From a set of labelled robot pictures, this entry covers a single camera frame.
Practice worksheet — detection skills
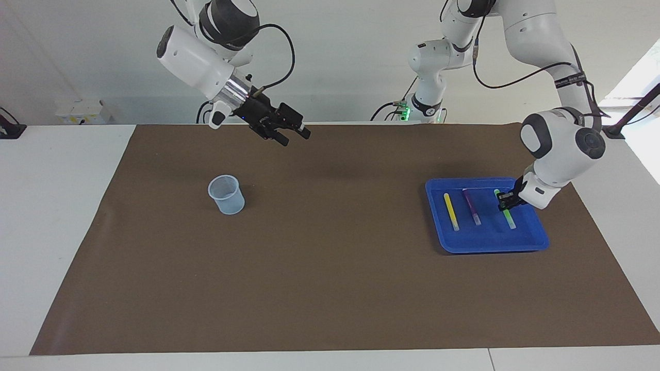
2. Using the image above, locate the blue plastic tray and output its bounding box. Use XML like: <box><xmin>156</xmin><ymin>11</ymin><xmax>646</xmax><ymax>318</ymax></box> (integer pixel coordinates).
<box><xmin>425</xmin><ymin>177</ymin><xmax>550</xmax><ymax>254</ymax></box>

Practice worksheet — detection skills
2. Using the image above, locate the white power strip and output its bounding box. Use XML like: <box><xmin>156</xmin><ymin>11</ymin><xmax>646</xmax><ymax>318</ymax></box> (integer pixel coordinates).
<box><xmin>55</xmin><ymin>99</ymin><xmax>111</xmax><ymax>125</ymax></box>

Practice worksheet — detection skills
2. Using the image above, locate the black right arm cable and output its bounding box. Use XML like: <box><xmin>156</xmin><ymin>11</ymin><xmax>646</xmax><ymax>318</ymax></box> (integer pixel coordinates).
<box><xmin>250</xmin><ymin>23</ymin><xmax>296</xmax><ymax>98</ymax></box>

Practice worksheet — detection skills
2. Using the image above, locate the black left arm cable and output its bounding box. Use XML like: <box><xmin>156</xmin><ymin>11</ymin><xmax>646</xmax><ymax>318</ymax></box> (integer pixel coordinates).
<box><xmin>472</xmin><ymin>31</ymin><xmax>604</xmax><ymax>134</ymax></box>

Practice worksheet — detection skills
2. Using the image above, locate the black left base cable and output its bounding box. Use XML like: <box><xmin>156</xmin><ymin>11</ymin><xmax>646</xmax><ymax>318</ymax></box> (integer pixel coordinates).
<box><xmin>370</xmin><ymin>77</ymin><xmax>419</xmax><ymax>122</ymax></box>

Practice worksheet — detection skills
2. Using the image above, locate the black clamp with pole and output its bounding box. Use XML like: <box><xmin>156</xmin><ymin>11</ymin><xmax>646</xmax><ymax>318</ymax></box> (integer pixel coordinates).
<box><xmin>601</xmin><ymin>82</ymin><xmax>660</xmax><ymax>140</ymax></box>

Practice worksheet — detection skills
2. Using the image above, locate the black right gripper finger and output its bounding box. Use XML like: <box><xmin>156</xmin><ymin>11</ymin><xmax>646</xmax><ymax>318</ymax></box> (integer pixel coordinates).
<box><xmin>272</xmin><ymin>102</ymin><xmax>312</xmax><ymax>140</ymax></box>
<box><xmin>255</xmin><ymin>120</ymin><xmax>290</xmax><ymax>147</ymax></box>

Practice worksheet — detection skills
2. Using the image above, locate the green pen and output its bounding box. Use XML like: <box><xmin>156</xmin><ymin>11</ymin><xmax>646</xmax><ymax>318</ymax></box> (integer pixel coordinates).
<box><xmin>494</xmin><ymin>189</ymin><xmax>517</xmax><ymax>230</ymax></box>

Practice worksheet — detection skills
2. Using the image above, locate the purple pen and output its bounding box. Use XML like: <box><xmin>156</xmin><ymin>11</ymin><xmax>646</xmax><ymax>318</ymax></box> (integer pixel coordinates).
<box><xmin>462</xmin><ymin>188</ymin><xmax>482</xmax><ymax>226</ymax></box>

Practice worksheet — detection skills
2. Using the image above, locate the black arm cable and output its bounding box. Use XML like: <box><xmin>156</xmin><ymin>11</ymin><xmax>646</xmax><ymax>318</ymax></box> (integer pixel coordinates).
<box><xmin>250</xmin><ymin>23</ymin><xmax>296</xmax><ymax>98</ymax></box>
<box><xmin>472</xmin><ymin>31</ymin><xmax>604</xmax><ymax>134</ymax></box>

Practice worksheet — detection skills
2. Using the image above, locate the black table clamp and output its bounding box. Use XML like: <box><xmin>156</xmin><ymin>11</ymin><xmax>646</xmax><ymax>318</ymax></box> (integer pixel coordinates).
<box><xmin>0</xmin><ymin>107</ymin><xmax>27</xmax><ymax>140</ymax></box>

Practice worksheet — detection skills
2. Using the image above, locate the translucent plastic cup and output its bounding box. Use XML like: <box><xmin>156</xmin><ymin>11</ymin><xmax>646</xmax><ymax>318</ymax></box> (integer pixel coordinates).
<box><xmin>208</xmin><ymin>175</ymin><xmax>245</xmax><ymax>215</ymax></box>

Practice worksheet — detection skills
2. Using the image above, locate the brown table mat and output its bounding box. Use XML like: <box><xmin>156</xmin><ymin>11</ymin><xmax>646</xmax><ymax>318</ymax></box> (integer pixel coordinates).
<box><xmin>29</xmin><ymin>123</ymin><xmax>660</xmax><ymax>356</ymax></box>

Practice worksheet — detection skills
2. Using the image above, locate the yellow pen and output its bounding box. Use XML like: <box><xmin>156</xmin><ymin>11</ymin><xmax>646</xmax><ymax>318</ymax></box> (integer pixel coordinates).
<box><xmin>443</xmin><ymin>193</ymin><xmax>460</xmax><ymax>232</ymax></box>

